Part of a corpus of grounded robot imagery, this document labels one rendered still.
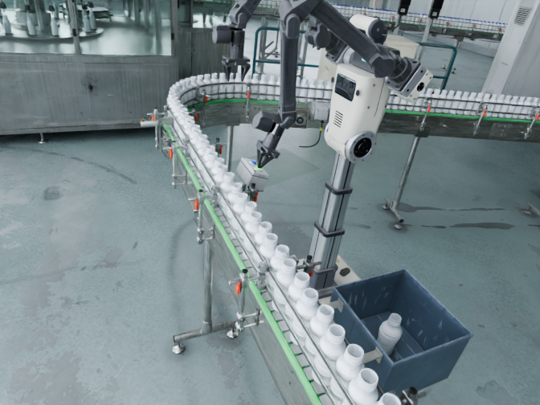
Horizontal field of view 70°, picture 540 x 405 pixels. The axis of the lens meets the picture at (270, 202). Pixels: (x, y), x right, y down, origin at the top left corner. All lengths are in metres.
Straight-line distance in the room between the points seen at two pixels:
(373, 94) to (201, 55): 5.02
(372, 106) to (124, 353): 1.75
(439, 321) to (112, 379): 1.57
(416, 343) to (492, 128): 2.36
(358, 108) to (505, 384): 1.77
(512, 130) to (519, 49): 3.34
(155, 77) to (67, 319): 2.73
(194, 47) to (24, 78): 2.83
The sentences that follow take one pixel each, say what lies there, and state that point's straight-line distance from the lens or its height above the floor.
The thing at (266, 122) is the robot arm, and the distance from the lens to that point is 1.51.
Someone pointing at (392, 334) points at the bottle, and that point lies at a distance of 1.40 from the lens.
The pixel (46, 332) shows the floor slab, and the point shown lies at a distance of 2.54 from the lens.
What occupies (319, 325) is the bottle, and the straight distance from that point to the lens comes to 0.96.
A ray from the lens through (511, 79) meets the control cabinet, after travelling 7.05.
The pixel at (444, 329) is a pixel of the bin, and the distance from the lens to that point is 1.45.
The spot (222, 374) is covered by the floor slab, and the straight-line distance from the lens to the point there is 2.22.
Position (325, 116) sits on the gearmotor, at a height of 0.97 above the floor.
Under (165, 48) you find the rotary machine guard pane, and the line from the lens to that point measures 4.43.
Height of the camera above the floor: 1.83
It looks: 31 degrees down
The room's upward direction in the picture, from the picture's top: 7 degrees clockwise
